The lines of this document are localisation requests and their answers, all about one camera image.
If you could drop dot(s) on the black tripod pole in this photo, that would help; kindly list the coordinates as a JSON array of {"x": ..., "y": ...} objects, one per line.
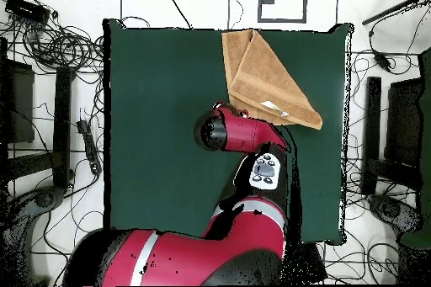
[{"x": 387, "y": 12}]

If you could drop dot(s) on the black flat panel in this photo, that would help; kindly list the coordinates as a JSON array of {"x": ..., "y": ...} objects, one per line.
[
  {"x": 20, "y": 105},
  {"x": 402, "y": 122}
]

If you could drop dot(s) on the grey chair base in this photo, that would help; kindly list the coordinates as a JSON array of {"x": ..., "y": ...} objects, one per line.
[
  {"x": 390, "y": 209},
  {"x": 43, "y": 197}
]

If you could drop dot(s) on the black power strip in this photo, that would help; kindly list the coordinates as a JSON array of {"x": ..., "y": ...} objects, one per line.
[{"x": 89, "y": 145}]

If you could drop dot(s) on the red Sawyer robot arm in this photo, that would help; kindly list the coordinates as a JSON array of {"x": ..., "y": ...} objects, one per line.
[{"x": 242, "y": 132}]

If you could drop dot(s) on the black frame bar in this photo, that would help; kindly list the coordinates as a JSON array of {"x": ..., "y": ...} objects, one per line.
[
  {"x": 373, "y": 125},
  {"x": 62, "y": 125}
]

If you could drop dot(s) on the black device box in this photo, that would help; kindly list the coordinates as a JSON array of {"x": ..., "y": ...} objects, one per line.
[{"x": 27, "y": 9}]

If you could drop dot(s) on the dark green tablecloth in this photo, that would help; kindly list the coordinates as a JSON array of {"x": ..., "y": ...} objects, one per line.
[{"x": 161, "y": 165}]

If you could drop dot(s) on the black power adapter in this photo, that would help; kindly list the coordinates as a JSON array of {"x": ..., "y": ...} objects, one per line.
[{"x": 382, "y": 60}]

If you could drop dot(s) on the tan terry towel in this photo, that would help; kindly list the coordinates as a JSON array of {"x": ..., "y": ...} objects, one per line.
[{"x": 266, "y": 85}]

